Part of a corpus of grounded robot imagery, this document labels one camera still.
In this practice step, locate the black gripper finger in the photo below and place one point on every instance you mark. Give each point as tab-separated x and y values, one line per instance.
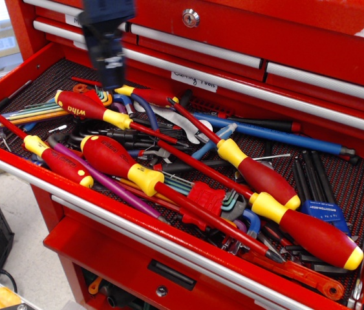
111	71

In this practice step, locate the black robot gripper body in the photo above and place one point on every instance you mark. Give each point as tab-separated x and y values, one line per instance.
100	20

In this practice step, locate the red yellow Wiha screwdriver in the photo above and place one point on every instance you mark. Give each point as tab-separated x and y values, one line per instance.
82	106

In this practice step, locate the white markers label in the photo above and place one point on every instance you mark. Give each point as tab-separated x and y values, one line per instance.
72	20

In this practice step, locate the thin red yellow screwdriver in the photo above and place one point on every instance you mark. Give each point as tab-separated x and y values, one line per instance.
156	97

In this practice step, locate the white cutting tools label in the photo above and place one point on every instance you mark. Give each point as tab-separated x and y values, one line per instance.
192	81

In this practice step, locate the flat steel spanner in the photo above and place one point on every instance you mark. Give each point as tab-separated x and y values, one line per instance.
192	133

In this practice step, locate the large red yellow screwdriver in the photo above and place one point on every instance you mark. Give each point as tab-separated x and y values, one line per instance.
108	156

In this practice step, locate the chest key lock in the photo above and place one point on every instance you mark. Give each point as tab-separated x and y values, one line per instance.
190	18

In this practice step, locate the purple long hex key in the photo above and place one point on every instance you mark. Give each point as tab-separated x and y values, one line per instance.
135	202

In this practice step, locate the small red yellow screwdriver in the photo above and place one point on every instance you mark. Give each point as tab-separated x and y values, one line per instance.
59	163

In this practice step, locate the rainbow hex key set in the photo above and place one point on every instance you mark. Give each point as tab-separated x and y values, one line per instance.
51	110

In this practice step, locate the open red tool drawer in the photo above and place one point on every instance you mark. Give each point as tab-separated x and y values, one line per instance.
174	266

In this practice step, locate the red holder coloured hex keys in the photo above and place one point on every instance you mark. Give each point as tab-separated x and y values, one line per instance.
231	205

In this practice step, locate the red yellow screwdriver right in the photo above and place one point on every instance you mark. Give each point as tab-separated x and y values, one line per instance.
258	176

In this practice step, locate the red tool chest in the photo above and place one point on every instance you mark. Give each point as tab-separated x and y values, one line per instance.
304	56

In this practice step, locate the blue holder black hex keys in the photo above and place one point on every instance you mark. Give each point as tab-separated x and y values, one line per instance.
315	192

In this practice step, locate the largest red yellow screwdriver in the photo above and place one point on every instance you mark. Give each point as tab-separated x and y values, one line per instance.
319	238

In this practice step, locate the orange red flat wrench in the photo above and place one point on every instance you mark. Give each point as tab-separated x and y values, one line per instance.
329	287

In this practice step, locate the blue handled pliers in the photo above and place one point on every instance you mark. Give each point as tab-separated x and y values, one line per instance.
154	125

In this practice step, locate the long blue T-handle driver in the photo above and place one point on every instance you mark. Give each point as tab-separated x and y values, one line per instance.
279	136

